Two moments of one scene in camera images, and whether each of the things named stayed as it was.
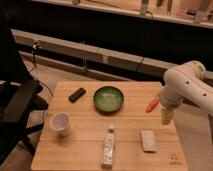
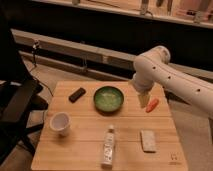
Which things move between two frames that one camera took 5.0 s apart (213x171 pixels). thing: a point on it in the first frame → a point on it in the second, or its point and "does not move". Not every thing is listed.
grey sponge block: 148,141 does not move
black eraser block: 75,96 does not move
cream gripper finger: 166,115 → 143,99
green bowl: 108,99 does not move
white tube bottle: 109,148 does not move
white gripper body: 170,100 → 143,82
